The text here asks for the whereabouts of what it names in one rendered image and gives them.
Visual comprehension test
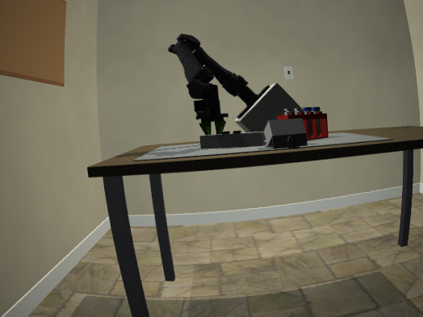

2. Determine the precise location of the grey flat mat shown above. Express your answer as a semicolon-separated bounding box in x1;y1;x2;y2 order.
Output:
134;132;394;161

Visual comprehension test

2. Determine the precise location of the red tube rack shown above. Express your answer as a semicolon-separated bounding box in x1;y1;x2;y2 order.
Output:
277;111;329;140

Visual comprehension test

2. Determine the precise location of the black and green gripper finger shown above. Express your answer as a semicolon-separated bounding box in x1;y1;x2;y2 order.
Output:
215;121;226;135
199;122;211;135

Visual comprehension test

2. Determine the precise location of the grey control panel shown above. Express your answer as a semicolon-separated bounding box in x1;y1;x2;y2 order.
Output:
264;119;308;148

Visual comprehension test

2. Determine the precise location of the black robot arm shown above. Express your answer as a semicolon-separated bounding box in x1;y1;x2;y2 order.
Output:
168;34;270;119

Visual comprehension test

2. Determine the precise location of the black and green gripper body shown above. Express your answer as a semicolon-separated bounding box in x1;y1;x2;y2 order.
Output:
196;99;228;123

